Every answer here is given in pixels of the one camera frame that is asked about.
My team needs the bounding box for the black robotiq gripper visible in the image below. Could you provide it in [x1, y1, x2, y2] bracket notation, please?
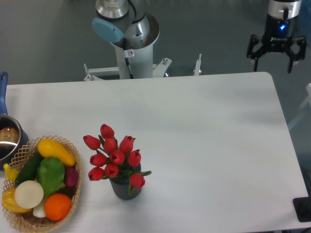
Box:
[246, 13, 307, 74]

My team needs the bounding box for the red tulip bouquet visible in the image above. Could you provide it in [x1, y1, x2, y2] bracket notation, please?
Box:
[83, 124, 152, 188]

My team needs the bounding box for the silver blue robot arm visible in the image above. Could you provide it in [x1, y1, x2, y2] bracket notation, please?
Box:
[92, 0, 307, 76]

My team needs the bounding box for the dark grey ribbed vase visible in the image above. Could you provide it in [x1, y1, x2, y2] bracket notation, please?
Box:
[109, 164, 142, 200]

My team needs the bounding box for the black device at table edge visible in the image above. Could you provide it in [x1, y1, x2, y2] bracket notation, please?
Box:
[293, 197, 311, 222]

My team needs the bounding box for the purple red onion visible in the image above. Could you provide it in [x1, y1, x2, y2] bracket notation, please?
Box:
[64, 167, 79, 187]

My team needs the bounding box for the yellow squash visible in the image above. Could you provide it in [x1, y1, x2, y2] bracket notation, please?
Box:
[37, 138, 76, 166]

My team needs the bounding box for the green lettuce leaf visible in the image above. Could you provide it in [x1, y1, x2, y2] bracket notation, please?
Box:
[36, 157, 65, 201]

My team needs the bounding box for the orange fruit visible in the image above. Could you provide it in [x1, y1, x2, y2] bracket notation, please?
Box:
[44, 193, 71, 221]

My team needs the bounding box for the woven wicker basket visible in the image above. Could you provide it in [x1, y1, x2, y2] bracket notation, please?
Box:
[0, 135, 82, 233]

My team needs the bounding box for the green cucumber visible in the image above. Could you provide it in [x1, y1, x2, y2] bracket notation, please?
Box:
[15, 151, 44, 186]

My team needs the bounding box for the white round radish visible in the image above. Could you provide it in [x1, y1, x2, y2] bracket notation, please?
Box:
[14, 180, 44, 209]

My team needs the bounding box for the yellow banana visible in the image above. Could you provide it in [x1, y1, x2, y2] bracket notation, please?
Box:
[3, 164, 19, 183]

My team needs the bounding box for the yellow bell pepper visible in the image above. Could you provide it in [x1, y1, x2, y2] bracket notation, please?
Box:
[2, 188, 31, 213]

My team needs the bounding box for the white frame at right edge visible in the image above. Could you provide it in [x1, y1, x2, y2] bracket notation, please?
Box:
[287, 83, 311, 131]

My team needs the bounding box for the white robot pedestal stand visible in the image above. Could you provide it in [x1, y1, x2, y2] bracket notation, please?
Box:
[83, 41, 203, 82]

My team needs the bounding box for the blue handled saucepan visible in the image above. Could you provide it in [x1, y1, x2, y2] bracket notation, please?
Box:
[0, 72, 29, 171]

